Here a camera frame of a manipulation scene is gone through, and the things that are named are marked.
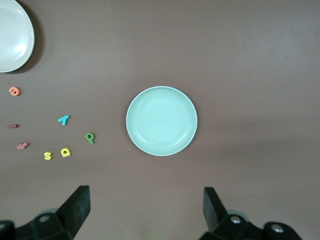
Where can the beige plate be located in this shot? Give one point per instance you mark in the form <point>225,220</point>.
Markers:
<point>12,32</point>

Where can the green plate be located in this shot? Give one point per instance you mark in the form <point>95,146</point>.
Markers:
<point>161,121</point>

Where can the teal foam letter y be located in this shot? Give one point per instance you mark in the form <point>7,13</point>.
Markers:
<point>64,119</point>

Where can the green foam letter p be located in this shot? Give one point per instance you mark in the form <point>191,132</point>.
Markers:
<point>90,137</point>

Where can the dark red foam letter i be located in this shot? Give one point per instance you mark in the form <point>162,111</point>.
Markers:
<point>13,126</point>

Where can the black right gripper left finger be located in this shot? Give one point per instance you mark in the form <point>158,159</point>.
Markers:
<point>75,212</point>

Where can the orange foam letter e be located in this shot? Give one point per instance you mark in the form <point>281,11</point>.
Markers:
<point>15,91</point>

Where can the yellow foam letter s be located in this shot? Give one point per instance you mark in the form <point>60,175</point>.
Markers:
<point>48,155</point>

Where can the pink foam letter f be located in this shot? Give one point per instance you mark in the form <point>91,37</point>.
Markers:
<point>23,145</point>

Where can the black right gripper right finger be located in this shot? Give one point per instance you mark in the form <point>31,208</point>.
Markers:
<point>215,212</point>

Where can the yellow foam letter a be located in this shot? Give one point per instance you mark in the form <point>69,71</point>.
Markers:
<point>66,152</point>

